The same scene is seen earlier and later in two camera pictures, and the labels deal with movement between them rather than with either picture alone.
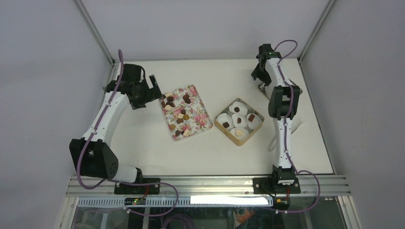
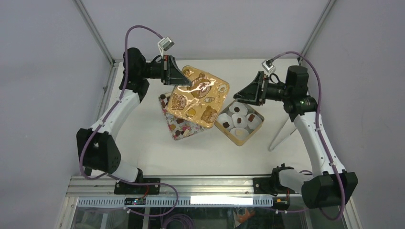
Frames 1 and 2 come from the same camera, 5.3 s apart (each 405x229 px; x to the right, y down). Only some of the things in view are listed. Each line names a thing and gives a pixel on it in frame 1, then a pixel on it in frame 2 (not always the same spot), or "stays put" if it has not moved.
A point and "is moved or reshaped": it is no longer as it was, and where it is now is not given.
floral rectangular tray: (185, 114) stays put
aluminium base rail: (329, 186) stays put
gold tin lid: (267, 88) is moved or reshaped
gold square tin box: (239, 122) stays put
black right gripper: (256, 74) → (255, 93)
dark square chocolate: (226, 125) stays put
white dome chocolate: (239, 132) stays put
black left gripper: (140, 103) → (170, 74)
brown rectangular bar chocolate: (251, 117) stays put
